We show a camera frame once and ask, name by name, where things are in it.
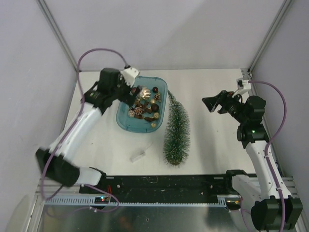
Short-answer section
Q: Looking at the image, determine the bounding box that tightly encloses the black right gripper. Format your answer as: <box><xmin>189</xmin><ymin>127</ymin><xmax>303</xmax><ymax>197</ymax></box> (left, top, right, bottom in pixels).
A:
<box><xmin>202</xmin><ymin>89</ymin><xmax>248</xmax><ymax>124</ymax></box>

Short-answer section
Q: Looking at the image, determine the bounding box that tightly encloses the small green christmas tree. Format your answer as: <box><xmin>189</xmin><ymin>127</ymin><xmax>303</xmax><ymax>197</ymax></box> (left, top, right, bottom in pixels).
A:
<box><xmin>163</xmin><ymin>90</ymin><xmax>190</xmax><ymax>166</ymax></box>

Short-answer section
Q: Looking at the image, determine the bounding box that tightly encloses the clear battery box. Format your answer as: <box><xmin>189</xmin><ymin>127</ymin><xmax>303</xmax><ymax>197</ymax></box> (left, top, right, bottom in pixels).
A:
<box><xmin>130</xmin><ymin>150</ymin><xmax>146</xmax><ymax>163</ymax></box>

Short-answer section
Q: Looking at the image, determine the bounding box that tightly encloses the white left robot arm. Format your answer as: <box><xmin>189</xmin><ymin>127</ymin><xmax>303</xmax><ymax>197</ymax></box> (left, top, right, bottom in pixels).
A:
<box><xmin>35</xmin><ymin>66</ymin><xmax>141</xmax><ymax>193</ymax></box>

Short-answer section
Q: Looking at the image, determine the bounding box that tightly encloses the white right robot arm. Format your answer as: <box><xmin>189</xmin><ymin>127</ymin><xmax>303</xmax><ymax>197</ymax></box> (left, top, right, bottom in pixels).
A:
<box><xmin>202</xmin><ymin>90</ymin><xmax>303</xmax><ymax>232</ymax></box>

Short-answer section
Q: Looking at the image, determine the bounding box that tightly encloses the silver ribbed bauble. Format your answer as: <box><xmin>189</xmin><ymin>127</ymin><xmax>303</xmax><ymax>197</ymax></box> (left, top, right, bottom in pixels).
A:
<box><xmin>139</xmin><ymin>87</ymin><xmax>151</xmax><ymax>100</ymax></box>

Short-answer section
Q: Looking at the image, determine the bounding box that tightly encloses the snowy pine cone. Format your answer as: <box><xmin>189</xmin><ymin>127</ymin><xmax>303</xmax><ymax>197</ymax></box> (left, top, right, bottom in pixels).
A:
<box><xmin>128</xmin><ymin>107</ymin><xmax>143</xmax><ymax>119</ymax></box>

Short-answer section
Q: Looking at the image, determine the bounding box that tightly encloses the brown ribbon bow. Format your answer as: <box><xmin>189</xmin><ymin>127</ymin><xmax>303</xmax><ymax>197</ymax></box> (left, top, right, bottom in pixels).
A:
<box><xmin>142</xmin><ymin>103</ymin><xmax>153</xmax><ymax>114</ymax></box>

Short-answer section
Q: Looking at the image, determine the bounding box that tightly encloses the teal plastic tray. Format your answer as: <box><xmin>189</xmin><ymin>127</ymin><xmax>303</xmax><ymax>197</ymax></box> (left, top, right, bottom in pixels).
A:
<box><xmin>116</xmin><ymin>76</ymin><xmax>168</xmax><ymax>133</ymax></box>

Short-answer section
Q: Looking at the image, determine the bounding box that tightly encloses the dark brown bauble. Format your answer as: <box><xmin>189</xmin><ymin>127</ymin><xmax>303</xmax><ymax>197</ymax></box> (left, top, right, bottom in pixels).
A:
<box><xmin>151</xmin><ymin>104</ymin><xmax>159</xmax><ymax>112</ymax></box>

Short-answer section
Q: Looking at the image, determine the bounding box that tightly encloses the gold glitter bauble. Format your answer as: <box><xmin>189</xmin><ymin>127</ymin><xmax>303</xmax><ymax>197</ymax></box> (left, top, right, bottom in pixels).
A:
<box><xmin>153</xmin><ymin>112</ymin><xmax>160</xmax><ymax>120</ymax></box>

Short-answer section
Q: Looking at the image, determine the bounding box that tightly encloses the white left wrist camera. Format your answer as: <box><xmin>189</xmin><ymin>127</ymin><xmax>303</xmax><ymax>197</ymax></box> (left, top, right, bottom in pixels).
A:
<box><xmin>120</xmin><ymin>67</ymin><xmax>140</xmax><ymax>87</ymax></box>

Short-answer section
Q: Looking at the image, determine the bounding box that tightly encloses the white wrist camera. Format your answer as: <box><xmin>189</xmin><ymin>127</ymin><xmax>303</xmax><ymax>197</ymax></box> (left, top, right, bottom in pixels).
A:
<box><xmin>120</xmin><ymin>67</ymin><xmax>140</xmax><ymax>87</ymax></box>
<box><xmin>232</xmin><ymin>78</ymin><xmax>252</xmax><ymax>98</ymax></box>

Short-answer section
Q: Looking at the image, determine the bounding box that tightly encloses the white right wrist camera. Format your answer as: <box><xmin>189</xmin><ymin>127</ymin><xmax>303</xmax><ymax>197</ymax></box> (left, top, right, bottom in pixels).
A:
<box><xmin>232</xmin><ymin>78</ymin><xmax>252</xmax><ymax>98</ymax></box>

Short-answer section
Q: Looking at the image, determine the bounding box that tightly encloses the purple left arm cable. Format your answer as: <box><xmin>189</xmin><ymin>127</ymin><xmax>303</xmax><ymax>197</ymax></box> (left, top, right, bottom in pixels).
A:
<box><xmin>40</xmin><ymin>48</ymin><xmax>131</xmax><ymax>213</ymax></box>

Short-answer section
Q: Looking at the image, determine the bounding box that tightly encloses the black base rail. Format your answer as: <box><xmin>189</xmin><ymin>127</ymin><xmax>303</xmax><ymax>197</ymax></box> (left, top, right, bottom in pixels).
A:
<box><xmin>79</xmin><ymin>170</ymin><xmax>246</xmax><ymax>199</ymax></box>

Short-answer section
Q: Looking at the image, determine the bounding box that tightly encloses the grey slotted cable duct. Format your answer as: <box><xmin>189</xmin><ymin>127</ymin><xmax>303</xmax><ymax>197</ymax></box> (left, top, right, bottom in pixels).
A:
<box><xmin>45</xmin><ymin>194</ymin><xmax>240</xmax><ymax>207</ymax></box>

